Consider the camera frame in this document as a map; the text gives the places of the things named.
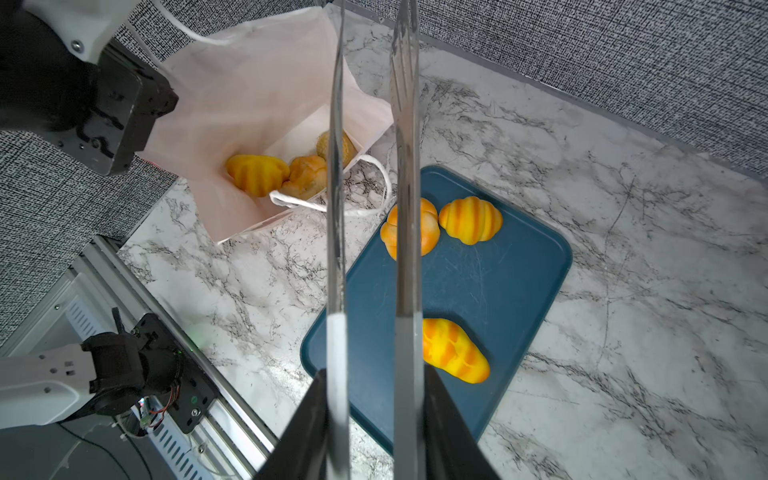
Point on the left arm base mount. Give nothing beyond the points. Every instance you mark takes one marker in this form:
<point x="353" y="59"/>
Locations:
<point x="148" y="361"/>

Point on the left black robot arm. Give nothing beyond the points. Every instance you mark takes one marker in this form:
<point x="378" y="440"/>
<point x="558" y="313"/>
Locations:
<point x="66" y="78"/>

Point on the small round crusty bun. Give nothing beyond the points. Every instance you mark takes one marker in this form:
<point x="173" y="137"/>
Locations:
<point x="349" y="151"/>

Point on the striped yellow bun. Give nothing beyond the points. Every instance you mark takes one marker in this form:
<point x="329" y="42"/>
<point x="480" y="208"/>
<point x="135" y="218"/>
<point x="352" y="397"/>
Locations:
<point x="257" y="175"/>
<point x="470" y="220"/>

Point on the flaky braided pastry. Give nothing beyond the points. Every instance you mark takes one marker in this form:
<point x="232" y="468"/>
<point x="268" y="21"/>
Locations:
<point x="307" y="177"/>

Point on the teal rectangular tray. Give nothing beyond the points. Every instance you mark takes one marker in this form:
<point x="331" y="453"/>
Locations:
<point x="498" y="291"/>

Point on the knot shaped bread roll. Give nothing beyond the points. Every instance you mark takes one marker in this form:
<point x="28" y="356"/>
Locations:
<point x="430" y="229"/>

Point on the yellow striped croissant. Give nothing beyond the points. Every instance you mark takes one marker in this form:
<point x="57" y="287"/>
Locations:
<point x="447" y="347"/>

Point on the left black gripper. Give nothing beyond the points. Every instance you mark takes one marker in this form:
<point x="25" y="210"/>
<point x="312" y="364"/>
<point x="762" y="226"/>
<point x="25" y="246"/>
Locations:
<point x="130" y="96"/>

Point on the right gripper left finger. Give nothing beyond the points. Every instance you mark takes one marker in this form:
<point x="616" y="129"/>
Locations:
<point x="301" y="451"/>

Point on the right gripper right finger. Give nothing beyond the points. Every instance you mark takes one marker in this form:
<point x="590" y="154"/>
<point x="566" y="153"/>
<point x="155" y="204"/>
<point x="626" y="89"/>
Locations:
<point x="451" y="451"/>

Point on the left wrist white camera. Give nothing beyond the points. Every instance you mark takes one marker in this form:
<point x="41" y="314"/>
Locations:
<point x="84" y="26"/>

